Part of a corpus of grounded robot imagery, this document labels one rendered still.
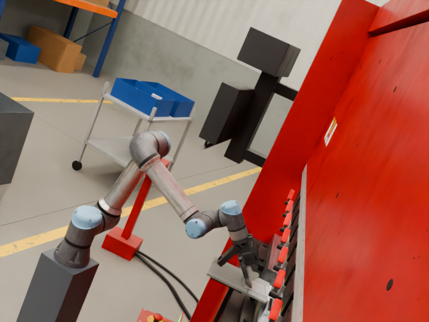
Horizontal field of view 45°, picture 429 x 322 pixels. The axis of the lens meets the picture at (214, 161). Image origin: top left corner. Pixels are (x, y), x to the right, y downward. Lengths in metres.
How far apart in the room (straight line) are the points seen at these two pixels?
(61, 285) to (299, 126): 1.48
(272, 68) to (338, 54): 0.39
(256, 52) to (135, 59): 7.50
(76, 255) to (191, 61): 7.84
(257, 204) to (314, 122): 0.57
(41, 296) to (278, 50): 1.78
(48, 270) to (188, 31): 7.99
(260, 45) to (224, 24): 6.62
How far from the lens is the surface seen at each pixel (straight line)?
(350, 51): 2.88
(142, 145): 2.04
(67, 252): 2.26
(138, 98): 5.02
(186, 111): 5.51
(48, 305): 2.36
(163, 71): 10.10
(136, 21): 10.51
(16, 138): 4.22
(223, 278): 2.17
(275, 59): 3.02
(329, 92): 2.88
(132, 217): 4.05
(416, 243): 0.77
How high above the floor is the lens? 1.94
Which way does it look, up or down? 15 degrees down
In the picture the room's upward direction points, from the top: 24 degrees clockwise
